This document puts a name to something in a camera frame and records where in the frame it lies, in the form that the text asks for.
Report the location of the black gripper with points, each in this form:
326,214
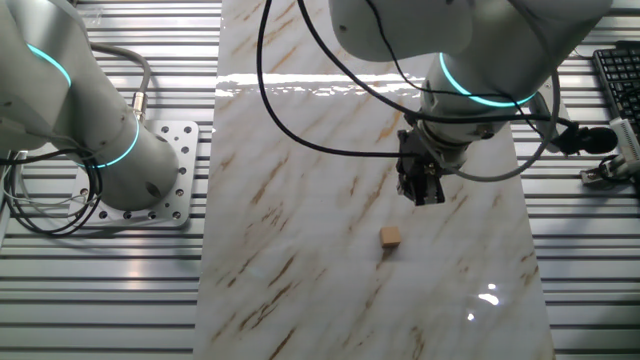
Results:
410,160

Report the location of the black keyboard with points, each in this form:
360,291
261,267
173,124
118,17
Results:
622,75

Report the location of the metal camera bracket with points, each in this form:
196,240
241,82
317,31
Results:
592,176

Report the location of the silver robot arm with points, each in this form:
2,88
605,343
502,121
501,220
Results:
500,30

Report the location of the marble pattern sheet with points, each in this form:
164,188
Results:
325,300

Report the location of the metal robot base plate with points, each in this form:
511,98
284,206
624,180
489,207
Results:
185,145

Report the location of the small wooden block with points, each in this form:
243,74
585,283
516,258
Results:
390,236

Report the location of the silver side camera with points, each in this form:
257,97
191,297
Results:
627,142

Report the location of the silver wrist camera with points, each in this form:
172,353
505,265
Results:
542,107

